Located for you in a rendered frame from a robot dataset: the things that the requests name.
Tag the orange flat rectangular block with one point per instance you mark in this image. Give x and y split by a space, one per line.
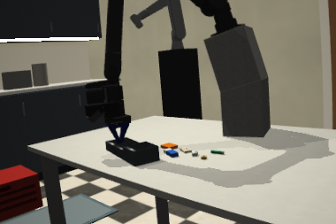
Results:
169 145

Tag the cream domino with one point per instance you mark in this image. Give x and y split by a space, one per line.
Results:
185 149

